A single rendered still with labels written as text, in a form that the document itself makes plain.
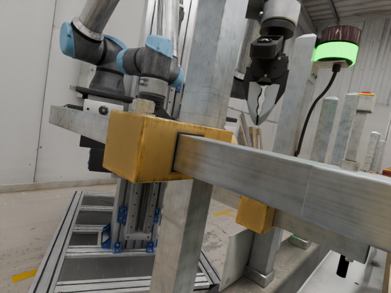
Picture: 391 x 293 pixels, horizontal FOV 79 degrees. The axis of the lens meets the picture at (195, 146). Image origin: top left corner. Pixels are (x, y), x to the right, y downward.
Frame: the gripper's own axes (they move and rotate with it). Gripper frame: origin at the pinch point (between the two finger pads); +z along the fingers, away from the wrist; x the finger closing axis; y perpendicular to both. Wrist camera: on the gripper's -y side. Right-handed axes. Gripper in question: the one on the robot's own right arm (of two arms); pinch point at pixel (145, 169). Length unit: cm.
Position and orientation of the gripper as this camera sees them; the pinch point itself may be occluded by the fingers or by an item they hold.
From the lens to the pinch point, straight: 66.5
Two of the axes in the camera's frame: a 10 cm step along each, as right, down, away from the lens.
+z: -1.8, 9.8, 0.9
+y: -7.3, -1.9, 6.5
